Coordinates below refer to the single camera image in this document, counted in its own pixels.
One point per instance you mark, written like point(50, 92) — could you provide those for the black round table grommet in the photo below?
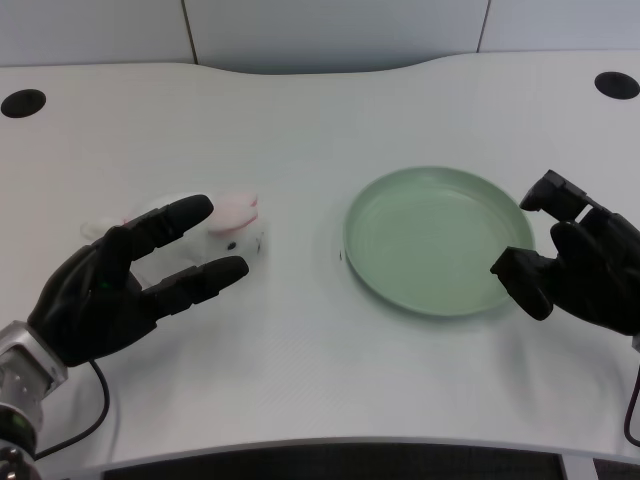
point(23, 103)
point(617, 85)

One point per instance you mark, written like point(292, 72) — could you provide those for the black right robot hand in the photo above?
point(595, 280)

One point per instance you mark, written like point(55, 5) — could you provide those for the light green round plate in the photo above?
point(437, 242)

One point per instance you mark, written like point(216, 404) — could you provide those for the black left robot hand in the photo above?
point(100, 290)

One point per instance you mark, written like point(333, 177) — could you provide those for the white rabbit doll pink ears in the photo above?
point(235, 225)

